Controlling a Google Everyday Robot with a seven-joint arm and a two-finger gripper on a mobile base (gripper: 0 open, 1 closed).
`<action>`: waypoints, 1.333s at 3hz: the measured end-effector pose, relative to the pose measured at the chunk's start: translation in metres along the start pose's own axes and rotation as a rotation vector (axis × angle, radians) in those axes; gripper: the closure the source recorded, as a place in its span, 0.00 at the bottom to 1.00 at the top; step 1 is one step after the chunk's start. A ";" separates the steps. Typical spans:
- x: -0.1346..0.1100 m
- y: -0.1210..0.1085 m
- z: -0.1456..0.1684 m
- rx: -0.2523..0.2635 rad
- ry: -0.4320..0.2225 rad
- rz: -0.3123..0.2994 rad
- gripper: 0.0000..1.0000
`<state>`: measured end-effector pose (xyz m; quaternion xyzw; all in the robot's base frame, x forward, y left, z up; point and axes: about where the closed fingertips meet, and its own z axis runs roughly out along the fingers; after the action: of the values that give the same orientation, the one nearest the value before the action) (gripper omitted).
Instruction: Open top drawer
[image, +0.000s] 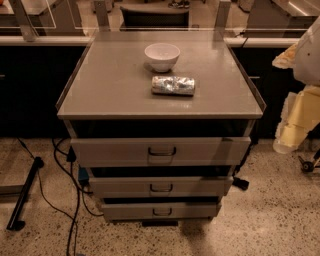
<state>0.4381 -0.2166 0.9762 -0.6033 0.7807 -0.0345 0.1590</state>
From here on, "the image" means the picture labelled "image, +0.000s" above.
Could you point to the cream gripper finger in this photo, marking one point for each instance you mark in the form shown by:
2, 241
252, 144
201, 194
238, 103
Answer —
286, 59
300, 115

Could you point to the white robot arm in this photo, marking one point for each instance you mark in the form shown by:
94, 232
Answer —
307, 58

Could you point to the grey top drawer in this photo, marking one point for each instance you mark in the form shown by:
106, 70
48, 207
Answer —
141, 152

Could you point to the grey drawer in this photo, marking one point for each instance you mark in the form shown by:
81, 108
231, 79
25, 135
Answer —
167, 210
143, 187
141, 152

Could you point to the grey drawer cabinet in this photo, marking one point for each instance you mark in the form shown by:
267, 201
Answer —
111, 97

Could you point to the grey bottom drawer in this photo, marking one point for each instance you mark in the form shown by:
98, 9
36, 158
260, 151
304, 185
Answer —
167, 210

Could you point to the grey middle drawer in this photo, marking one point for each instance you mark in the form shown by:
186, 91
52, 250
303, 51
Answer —
143, 187

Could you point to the black wheeled base right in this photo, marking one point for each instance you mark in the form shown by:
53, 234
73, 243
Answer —
310, 166

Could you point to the black caster wheel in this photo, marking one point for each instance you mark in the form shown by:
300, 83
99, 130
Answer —
240, 183

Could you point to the white ceramic bowl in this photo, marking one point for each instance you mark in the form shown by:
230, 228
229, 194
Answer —
162, 56

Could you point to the crumpled silver foil packet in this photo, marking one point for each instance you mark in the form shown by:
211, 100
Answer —
173, 85

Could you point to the black metal floor stand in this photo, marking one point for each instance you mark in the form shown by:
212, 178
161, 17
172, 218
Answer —
15, 224

